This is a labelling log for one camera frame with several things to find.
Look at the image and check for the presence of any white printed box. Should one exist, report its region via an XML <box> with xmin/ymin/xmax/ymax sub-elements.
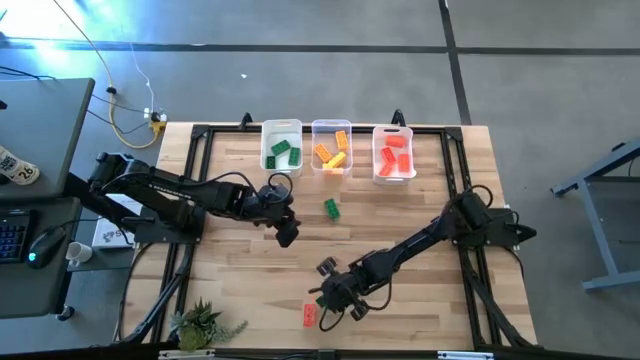
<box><xmin>92</xmin><ymin>194</ymin><xmax>146</xmax><ymax>250</ymax></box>

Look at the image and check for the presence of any white charger cable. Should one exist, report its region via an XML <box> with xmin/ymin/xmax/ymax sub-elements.
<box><xmin>107</xmin><ymin>0</ymin><xmax>154</xmax><ymax>119</ymax></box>

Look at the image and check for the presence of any black power cable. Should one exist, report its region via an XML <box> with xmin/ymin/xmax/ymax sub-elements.
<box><xmin>87</xmin><ymin>94</ymin><xmax>164</xmax><ymax>136</ymax></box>

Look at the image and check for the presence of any yellow extension cable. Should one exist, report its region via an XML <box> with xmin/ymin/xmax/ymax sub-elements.
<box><xmin>52</xmin><ymin>0</ymin><xmax>166</xmax><ymax>150</ymax></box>

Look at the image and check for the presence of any dark desk top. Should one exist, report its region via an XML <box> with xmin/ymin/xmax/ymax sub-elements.
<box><xmin>0</xmin><ymin>197</ymin><xmax>84</xmax><ymax>321</ymax></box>

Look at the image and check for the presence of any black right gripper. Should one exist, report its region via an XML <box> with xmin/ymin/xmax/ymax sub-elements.
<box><xmin>308</xmin><ymin>256</ymin><xmax>372</xmax><ymax>323</ymax></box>

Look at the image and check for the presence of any grey metal table frame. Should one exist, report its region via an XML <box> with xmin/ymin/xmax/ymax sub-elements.
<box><xmin>549</xmin><ymin>139</ymin><xmax>640</xmax><ymax>292</ymax></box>

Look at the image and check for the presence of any white sticker card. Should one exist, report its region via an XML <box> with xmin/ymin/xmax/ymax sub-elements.
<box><xmin>0</xmin><ymin>144</ymin><xmax>41</xmax><ymax>187</ymax></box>

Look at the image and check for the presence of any green succulent plant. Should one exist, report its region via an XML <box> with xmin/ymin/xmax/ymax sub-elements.
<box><xmin>169</xmin><ymin>297</ymin><xmax>250</xmax><ymax>353</ymax></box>

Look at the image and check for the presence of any clear plastic bin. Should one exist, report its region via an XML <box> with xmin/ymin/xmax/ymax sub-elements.
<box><xmin>310</xmin><ymin>118</ymin><xmax>354</xmax><ymax>177</ymax></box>

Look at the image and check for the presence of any white cup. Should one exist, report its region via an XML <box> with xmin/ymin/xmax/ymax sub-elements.
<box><xmin>65</xmin><ymin>241</ymin><xmax>94</xmax><ymax>268</ymax></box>

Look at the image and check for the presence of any silver metal bracket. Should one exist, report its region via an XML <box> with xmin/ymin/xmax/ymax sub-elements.
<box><xmin>437</xmin><ymin>350</ymin><xmax>495</xmax><ymax>360</ymax></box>
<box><xmin>158</xmin><ymin>348</ymin><xmax>216</xmax><ymax>360</ymax></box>

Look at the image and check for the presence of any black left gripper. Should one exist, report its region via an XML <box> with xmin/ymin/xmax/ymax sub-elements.
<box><xmin>249</xmin><ymin>180</ymin><xmax>302</xmax><ymax>249</ymax></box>

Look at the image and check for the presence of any black computer mouse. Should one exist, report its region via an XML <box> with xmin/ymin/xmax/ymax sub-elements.
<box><xmin>25</xmin><ymin>225</ymin><xmax>67</xmax><ymax>270</ymax></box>

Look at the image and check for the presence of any white plastic bin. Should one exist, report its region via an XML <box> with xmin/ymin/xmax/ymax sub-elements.
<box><xmin>259</xmin><ymin>118</ymin><xmax>304</xmax><ymax>179</ymax></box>
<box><xmin>371</xmin><ymin>124</ymin><xmax>418</xmax><ymax>186</ymax></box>

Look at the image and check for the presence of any black backlit keyboard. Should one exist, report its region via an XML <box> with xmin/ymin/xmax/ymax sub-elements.
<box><xmin>0</xmin><ymin>209</ymin><xmax>32</xmax><ymax>265</ymax></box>

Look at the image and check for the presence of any grey desk top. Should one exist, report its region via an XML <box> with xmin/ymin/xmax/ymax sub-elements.
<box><xmin>0</xmin><ymin>77</ymin><xmax>96</xmax><ymax>201</ymax></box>

